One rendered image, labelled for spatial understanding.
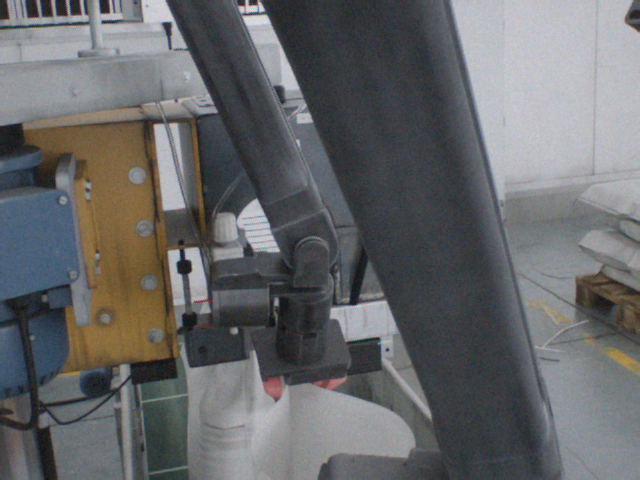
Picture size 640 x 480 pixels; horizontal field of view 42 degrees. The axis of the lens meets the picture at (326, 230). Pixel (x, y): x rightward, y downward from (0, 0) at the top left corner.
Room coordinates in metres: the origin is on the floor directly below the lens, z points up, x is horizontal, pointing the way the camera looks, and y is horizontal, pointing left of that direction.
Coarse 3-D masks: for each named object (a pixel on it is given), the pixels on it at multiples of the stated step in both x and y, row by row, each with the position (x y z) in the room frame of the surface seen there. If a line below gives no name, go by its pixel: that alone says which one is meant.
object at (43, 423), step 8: (40, 416) 1.04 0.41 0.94; (40, 424) 1.04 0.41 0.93; (48, 424) 1.04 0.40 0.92; (40, 432) 1.04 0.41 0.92; (48, 432) 1.04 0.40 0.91; (40, 440) 1.04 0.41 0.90; (48, 440) 1.04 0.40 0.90; (40, 448) 1.04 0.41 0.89; (48, 448) 1.04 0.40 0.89; (48, 456) 1.04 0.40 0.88; (48, 464) 1.04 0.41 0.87; (48, 472) 1.04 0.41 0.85; (56, 472) 1.05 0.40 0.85
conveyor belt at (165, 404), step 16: (144, 384) 2.36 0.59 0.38; (160, 384) 2.36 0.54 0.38; (176, 384) 2.35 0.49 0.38; (144, 400) 2.25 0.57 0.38; (160, 400) 2.24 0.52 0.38; (176, 400) 2.24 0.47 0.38; (144, 416) 2.15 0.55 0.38; (160, 416) 2.14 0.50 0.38; (176, 416) 2.13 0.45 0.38; (160, 432) 2.04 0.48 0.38; (176, 432) 2.04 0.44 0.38; (160, 448) 1.96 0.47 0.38; (176, 448) 1.95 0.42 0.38; (160, 464) 1.87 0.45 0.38; (176, 464) 1.87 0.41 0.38
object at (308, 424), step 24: (288, 408) 0.90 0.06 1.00; (312, 408) 0.90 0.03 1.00; (336, 408) 0.87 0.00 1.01; (360, 408) 0.85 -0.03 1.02; (384, 408) 0.82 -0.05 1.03; (264, 432) 0.82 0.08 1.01; (288, 432) 0.89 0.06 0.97; (312, 432) 0.90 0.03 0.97; (336, 432) 0.87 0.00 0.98; (360, 432) 0.85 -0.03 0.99; (384, 432) 0.83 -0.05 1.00; (408, 432) 0.78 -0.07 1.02; (264, 456) 0.81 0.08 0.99; (288, 456) 0.88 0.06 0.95; (312, 456) 0.90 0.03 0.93
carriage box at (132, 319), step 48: (48, 144) 0.98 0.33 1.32; (96, 144) 1.00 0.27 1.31; (144, 144) 1.01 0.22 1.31; (96, 192) 1.00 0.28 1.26; (144, 192) 1.01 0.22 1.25; (144, 240) 1.01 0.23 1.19; (96, 288) 0.99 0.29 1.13; (144, 288) 1.01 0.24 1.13; (96, 336) 0.99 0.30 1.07; (144, 336) 1.00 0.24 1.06
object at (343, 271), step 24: (288, 96) 1.22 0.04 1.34; (216, 120) 1.03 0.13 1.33; (216, 144) 1.03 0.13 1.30; (312, 144) 1.05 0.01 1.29; (216, 168) 1.03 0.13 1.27; (240, 168) 1.03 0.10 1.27; (312, 168) 1.05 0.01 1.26; (216, 192) 1.03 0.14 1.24; (240, 192) 1.03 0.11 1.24; (336, 192) 1.06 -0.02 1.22; (336, 216) 1.06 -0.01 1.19; (360, 240) 1.07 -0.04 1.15; (336, 264) 1.07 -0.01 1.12; (336, 288) 1.07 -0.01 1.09
